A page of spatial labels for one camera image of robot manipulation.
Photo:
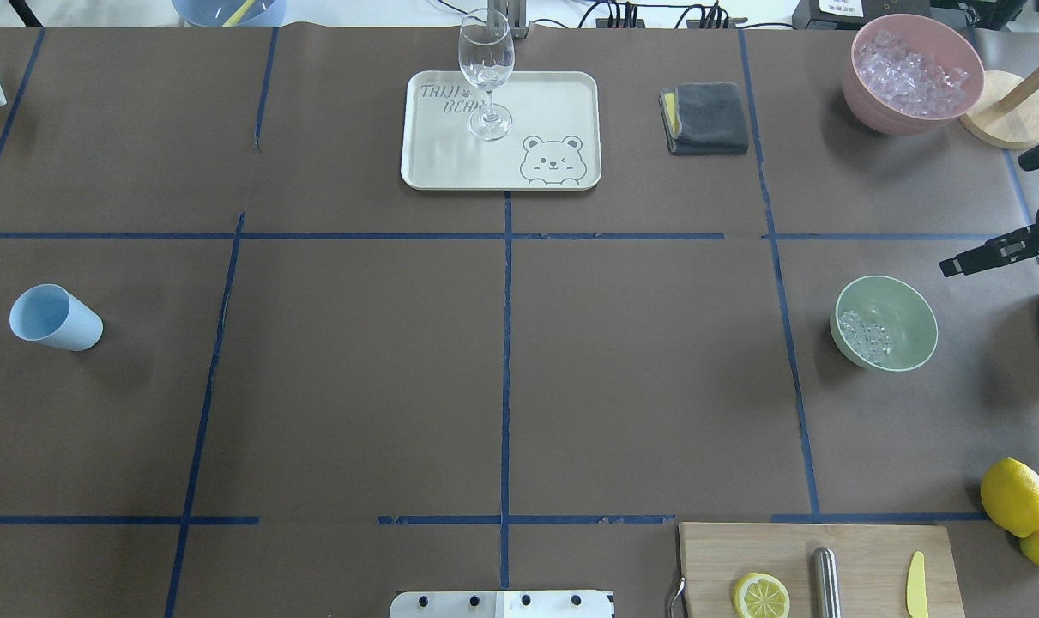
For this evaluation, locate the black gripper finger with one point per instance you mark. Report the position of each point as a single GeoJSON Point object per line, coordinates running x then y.
{"type": "Point", "coordinates": [992, 254]}

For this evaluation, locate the green bowl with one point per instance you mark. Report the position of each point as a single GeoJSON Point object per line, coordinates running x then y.
{"type": "Point", "coordinates": [907, 314]}

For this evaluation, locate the light blue plastic cup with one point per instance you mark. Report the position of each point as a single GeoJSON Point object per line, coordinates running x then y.
{"type": "Point", "coordinates": [49, 315]}

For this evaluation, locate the clear ice cubes in bowl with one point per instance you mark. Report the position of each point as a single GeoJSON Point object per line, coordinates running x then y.
{"type": "Point", "coordinates": [870, 340]}

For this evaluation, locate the pink bowl with ice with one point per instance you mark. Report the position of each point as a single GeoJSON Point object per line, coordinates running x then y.
{"type": "Point", "coordinates": [907, 74]}

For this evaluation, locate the blue bowl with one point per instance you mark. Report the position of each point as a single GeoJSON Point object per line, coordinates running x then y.
{"type": "Point", "coordinates": [217, 13]}

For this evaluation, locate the whole yellow lemon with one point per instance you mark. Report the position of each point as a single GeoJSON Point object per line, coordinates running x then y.
{"type": "Point", "coordinates": [1010, 496]}

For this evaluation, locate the dark sponge cloth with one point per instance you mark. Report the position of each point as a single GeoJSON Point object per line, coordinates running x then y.
{"type": "Point", "coordinates": [704, 119]}

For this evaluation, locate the wooden cutting board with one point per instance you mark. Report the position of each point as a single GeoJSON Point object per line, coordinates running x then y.
{"type": "Point", "coordinates": [872, 566]}

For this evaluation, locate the yellow plastic knife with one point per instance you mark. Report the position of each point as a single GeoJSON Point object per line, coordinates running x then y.
{"type": "Point", "coordinates": [916, 586]}

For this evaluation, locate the lemon half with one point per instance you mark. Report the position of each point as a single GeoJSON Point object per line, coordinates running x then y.
{"type": "Point", "coordinates": [760, 595]}

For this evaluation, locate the clear wine glass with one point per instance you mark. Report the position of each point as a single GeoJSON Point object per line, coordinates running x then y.
{"type": "Point", "coordinates": [487, 59]}

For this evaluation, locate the yellow plastic fork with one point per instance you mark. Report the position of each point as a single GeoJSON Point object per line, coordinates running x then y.
{"type": "Point", "coordinates": [238, 14]}

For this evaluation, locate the steel handled knife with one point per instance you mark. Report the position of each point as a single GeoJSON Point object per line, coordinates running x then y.
{"type": "Point", "coordinates": [824, 562]}

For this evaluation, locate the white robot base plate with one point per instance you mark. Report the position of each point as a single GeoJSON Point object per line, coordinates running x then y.
{"type": "Point", "coordinates": [504, 603]}

